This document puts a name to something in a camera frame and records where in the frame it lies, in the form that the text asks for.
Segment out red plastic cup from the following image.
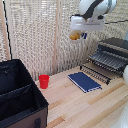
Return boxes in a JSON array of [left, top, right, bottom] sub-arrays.
[[38, 74, 51, 90]]

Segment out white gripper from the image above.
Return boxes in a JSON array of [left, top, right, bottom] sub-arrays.
[[69, 14, 106, 41]]

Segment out grey ribbed oven tray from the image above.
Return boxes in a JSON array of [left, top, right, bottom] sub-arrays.
[[87, 50, 128, 73]]

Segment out thin black pole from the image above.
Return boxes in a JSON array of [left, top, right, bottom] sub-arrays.
[[1, 0, 13, 61]]

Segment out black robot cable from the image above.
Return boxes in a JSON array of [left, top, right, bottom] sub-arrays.
[[104, 19, 128, 25]]

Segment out silver black toaster oven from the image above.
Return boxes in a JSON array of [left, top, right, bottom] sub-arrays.
[[94, 37, 128, 80]]

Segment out black fabric storage box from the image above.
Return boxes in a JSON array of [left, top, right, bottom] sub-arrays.
[[0, 58, 50, 128]]

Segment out dark blue book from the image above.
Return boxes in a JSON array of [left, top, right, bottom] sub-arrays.
[[67, 71, 103, 94]]

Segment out woven beige divider screen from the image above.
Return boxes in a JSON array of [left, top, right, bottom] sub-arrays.
[[0, 0, 128, 81]]

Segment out black wire dish rack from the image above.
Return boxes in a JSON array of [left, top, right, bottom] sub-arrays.
[[79, 64, 112, 86]]

